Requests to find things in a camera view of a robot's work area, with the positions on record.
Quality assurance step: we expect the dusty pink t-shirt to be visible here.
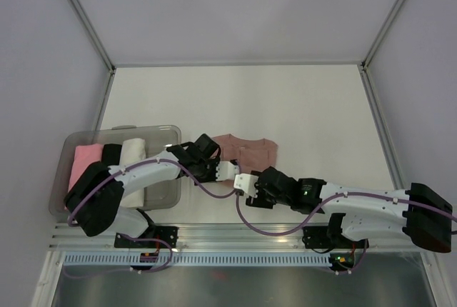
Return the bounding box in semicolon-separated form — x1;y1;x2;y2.
212;134;278;174

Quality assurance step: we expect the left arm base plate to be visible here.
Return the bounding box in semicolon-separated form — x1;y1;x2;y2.
114;226;179;249

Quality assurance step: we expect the pink rolled t-shirt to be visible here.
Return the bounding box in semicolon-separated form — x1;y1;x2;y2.
68;144;104;191

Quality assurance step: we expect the grey plastic bin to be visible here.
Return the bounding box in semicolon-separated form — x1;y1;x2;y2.
49;126;181;221

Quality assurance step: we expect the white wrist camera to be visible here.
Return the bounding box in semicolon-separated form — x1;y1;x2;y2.
216;161;241;182
233;173;258;196

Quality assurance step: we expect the white rolled t-shirt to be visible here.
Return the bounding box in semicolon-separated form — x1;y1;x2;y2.
119;139;146;208

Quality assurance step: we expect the aluminium front rail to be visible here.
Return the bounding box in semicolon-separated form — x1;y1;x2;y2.
48;223;438;251

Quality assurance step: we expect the left aluminium frame post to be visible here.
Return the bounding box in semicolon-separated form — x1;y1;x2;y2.
67;0;116;74

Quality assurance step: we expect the aluminium frame post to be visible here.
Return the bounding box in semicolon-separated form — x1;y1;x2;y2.
67;0;116;74
361;0;408;71

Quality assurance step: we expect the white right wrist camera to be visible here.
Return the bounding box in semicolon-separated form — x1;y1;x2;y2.
233;173;258;196

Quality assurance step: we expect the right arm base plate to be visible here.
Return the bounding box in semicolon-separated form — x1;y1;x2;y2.
302;226;365;253

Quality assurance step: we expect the black rolled t-shirt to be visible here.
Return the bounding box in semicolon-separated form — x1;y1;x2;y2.
101;144;122;166

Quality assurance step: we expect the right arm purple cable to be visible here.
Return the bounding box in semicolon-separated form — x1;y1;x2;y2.
235;191;457;276

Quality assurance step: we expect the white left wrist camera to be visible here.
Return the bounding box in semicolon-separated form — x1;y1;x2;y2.
216;161;241;182

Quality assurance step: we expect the white slotted cable duct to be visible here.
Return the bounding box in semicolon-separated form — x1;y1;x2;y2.
64;251;353;267

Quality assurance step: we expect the right aluminium frame post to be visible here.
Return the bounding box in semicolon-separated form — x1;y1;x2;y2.
361;0;408;71

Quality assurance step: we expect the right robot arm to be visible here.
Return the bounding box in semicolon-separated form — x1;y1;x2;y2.
233;167;456;253

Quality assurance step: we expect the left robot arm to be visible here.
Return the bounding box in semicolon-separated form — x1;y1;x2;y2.
64;134;221;247

